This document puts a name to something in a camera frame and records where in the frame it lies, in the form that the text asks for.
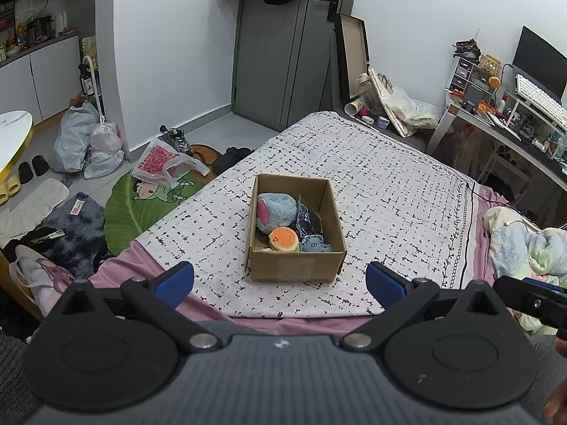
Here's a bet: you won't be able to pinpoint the blue cat plush toy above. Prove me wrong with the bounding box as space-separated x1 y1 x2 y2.
300 235 332 253

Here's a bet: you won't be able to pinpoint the black scrunchie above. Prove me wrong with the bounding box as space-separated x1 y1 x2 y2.
295 197 324 238

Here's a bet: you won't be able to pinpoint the orange burger plush toy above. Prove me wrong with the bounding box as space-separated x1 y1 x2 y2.
268 227 299 252

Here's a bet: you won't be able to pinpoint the grey pink plush toy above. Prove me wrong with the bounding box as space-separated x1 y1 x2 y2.
256 193 298 235

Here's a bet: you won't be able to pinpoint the person's right hand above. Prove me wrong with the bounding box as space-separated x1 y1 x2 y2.
541 339 567 421

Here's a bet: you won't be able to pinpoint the pink bed sheet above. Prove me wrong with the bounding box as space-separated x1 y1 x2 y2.
92 180 505 335

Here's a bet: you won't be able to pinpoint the pastel crumpled blanket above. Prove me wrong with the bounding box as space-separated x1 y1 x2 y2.
481 204 567 337

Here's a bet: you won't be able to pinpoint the white black patterned blanket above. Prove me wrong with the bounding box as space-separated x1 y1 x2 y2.
139 112 479 318

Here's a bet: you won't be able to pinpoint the green leaf rug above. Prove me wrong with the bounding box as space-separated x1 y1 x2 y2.
104 171 214 255

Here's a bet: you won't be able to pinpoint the brown cardboard box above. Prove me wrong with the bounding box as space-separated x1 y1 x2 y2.
247 174 347 283

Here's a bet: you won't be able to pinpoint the blue tie-dye rug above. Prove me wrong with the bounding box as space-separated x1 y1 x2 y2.
1 192 112 278

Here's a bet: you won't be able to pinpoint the red white plastic bag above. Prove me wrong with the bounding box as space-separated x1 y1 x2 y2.
132 137 210 188

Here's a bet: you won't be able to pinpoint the white garbage bag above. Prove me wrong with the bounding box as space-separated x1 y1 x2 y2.
83 122 124 180

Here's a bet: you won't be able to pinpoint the grey sneaker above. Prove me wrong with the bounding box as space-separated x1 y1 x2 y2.
158 125 192 154

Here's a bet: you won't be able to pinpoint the white floor mat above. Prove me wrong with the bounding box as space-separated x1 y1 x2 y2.
0 178 69 248

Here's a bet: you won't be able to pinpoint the beige tote bag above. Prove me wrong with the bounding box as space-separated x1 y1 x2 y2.
355 67 441 138

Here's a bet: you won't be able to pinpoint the black slippers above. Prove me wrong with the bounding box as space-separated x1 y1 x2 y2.
18 154 50 184

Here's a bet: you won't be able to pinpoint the paper cup tube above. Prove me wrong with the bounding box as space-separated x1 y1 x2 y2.
344 98 367 117

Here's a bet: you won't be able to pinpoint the yellow slippers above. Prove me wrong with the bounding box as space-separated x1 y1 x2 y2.
0 176 21 205

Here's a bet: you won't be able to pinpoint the grey garbage bag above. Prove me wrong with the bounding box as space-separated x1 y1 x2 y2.
48 101 100 174

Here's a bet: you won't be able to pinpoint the white desk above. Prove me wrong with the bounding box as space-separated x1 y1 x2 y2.
425 90 566 192

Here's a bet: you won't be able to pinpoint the white keyboard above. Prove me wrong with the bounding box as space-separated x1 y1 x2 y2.
515 74 567 131

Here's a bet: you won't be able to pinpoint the grey drawer organizer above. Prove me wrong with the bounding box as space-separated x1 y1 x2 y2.
448 55 502 108

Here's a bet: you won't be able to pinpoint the white round table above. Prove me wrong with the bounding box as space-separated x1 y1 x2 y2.
0 110 34 181

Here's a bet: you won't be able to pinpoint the white kitchen cabinet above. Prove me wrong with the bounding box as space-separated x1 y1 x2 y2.
0 34 82 125

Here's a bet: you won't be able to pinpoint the black computer monitor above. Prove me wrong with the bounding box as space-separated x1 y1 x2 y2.
512 26 567 104

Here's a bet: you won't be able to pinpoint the grey door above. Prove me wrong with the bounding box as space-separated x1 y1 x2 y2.
232 0 354 131

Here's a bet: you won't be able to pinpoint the black framed board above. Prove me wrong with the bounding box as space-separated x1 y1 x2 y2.
335 13 370 106

